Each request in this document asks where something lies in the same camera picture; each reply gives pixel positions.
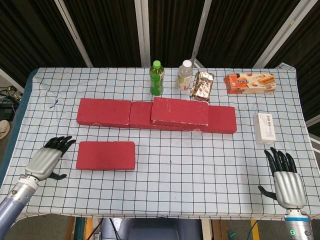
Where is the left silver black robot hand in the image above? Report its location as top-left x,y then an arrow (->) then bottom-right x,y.
24,135 -> 77,182

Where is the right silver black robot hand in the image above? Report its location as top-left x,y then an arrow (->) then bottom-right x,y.
257,147 -> 308,210

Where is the red brick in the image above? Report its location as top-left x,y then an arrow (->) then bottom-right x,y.
75,140 -> 136,172
150,96 -> 210,127
128,101 -> 185,132
76,98 -> 133,129
182,104 -> 238,135

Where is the beige shoe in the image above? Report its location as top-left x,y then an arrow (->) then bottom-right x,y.
0,119 -> 11,141

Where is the black box on floor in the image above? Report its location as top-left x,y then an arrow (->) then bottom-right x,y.
0,102 -> 15,121

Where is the small white carton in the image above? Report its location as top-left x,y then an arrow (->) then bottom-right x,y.
253,112 -> 277,145

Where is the wooden table leg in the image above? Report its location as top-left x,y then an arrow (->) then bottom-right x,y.
65,216 -> 76,240

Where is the brown cardboard box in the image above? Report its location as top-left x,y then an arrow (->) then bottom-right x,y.
211,219 -> 229,240

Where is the orange biscuit box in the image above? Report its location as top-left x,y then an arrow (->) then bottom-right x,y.
223,72 -> 277,95

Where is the white black checked tablecloth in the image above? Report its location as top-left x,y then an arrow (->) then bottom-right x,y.
0,66 -> 320,222

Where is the blue-grey robot torso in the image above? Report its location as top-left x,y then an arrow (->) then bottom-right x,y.
101,217 -> 203,240

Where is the gold foil snack pack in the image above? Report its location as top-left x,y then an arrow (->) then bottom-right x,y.
190,71 -> 215,103

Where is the green drink bottle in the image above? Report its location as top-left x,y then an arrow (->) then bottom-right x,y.
149,60 -> 165,97

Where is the dark pleated curtain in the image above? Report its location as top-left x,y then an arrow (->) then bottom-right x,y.
0,0 -> 320,121

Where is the clear bottle with white cap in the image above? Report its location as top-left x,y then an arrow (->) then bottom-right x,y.
176,59 -> 194,93

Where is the white metal frame bar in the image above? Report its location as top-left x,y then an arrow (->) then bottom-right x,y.
0,67 -> 25,94
305,116 -> 320,129

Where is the floor cable bundle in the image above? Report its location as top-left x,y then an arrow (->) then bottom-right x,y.
0,85 -> 24,102

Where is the white metal frame post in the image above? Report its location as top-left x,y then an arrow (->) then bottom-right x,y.
54,0 -> 94,68
251,0 -> 312,69
134,0 -> 151,68
190,0 -> 213,68

